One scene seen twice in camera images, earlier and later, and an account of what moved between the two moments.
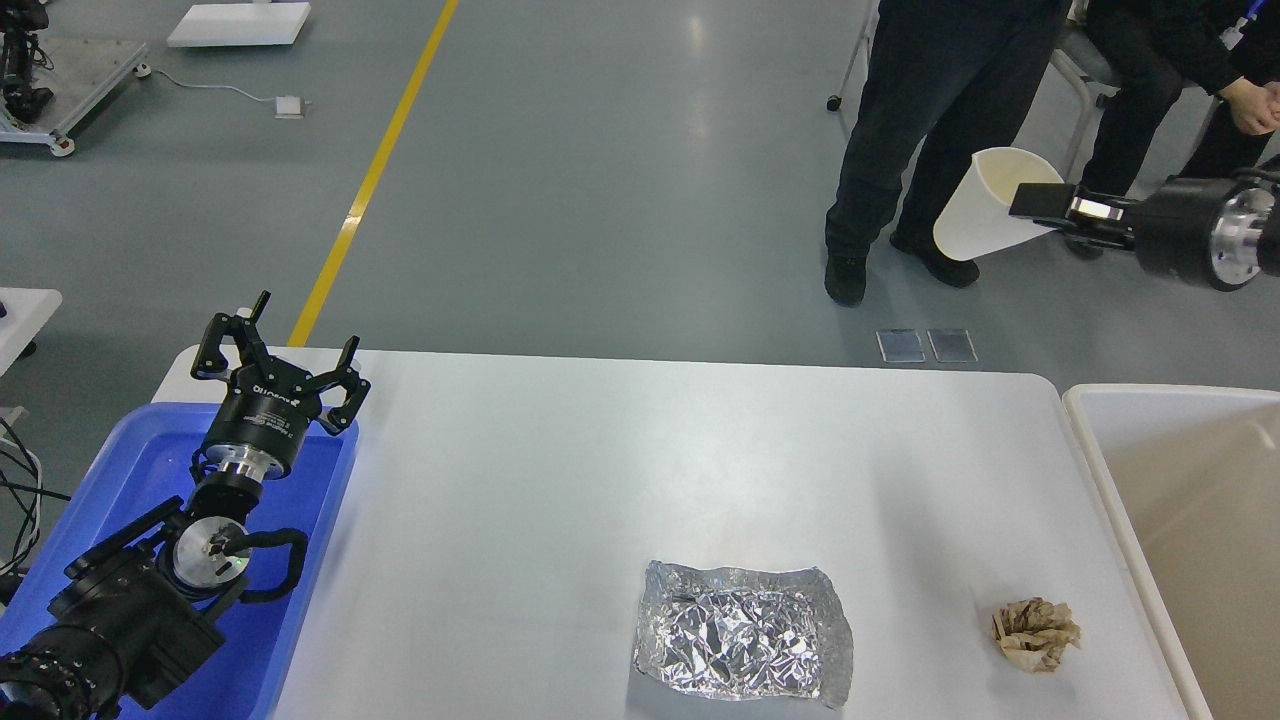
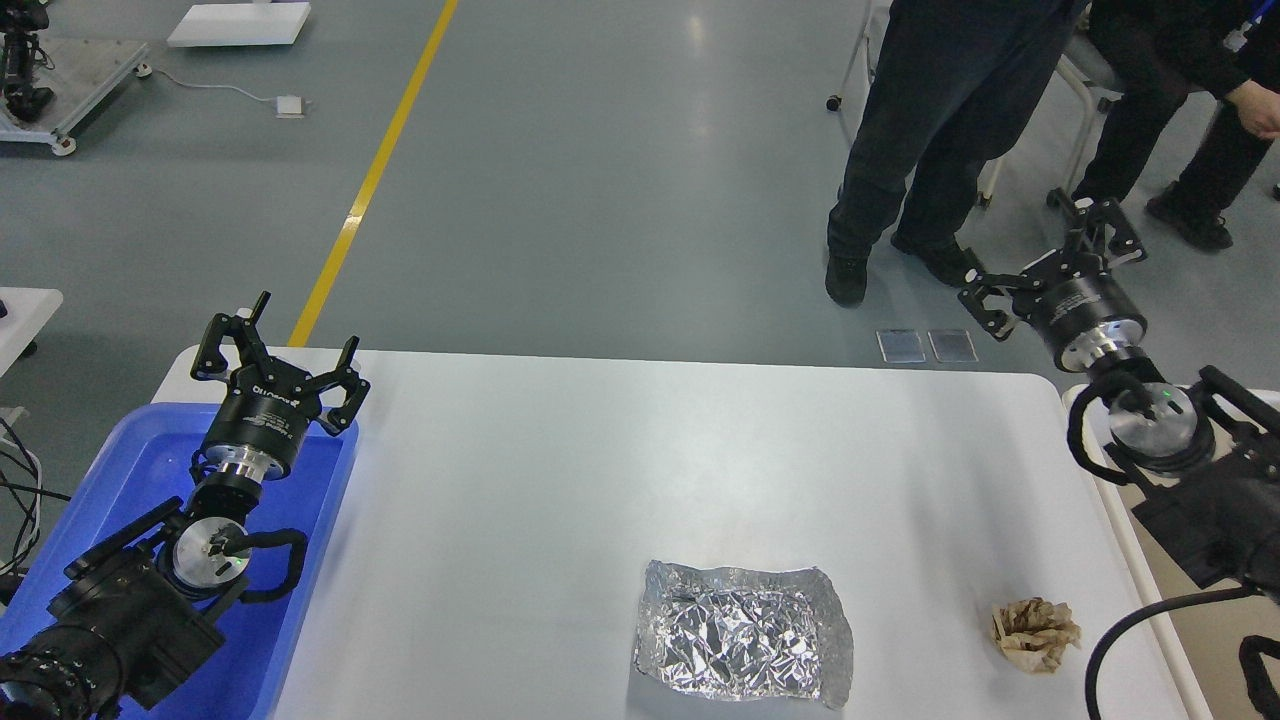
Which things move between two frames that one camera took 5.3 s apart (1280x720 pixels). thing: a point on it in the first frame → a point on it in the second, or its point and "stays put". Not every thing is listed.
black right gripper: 1203,229 → 1081,318
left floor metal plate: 900,345 stays put
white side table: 27,311 stays put
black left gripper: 263,419 stays put
